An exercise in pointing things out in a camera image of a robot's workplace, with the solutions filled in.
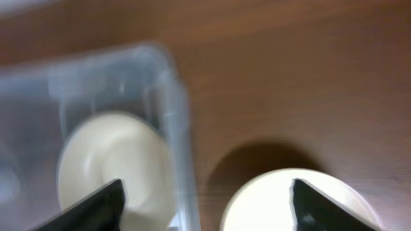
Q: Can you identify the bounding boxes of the cream plate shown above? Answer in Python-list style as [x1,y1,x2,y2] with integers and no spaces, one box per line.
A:
[220,168,385,231]

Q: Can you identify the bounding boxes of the beige plate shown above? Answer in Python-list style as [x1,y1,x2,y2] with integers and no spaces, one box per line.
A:
[57,112,177,230]

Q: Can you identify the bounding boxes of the clear plastic storage container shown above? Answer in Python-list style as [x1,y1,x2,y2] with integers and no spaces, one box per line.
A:
[1,43,200,230]

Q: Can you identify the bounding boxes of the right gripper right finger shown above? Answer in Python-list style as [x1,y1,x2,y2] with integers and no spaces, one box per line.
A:
[291,178,379,231]

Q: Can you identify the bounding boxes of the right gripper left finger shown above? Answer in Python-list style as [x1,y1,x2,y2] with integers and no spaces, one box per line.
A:
[35,179,125,231]

